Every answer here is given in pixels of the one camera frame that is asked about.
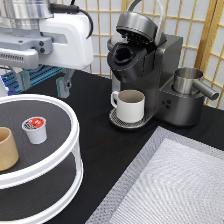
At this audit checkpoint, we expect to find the white coffee pod red lid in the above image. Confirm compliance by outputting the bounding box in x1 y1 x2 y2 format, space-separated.
22 117 47 144

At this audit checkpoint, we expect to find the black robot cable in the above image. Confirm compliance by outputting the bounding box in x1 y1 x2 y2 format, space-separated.
49 2 95 39

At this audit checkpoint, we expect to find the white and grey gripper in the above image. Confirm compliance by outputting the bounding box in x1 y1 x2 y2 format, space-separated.
0 0 93 98

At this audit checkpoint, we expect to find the grey woven placemat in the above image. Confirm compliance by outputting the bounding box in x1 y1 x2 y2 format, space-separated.
85 127 224 224

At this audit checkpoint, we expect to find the tan wooden cup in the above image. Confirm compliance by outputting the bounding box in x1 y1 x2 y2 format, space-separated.
0 127 19 171

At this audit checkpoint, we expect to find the white two-tier round shelf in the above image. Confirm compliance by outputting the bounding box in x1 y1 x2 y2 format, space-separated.
0 94 83 224

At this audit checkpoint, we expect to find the blue ribbed metal block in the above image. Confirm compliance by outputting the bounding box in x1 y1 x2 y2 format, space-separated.
2 65 62 94

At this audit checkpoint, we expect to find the white ceramic mug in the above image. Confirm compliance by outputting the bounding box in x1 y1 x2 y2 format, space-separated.
110 90 145 123

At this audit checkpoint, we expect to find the dark grey pod coffee machine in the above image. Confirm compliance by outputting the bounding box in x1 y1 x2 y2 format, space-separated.
107 0 204 130

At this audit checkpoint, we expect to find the steel milk frother jug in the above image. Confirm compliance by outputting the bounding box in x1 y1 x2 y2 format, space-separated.
173 67 219 100

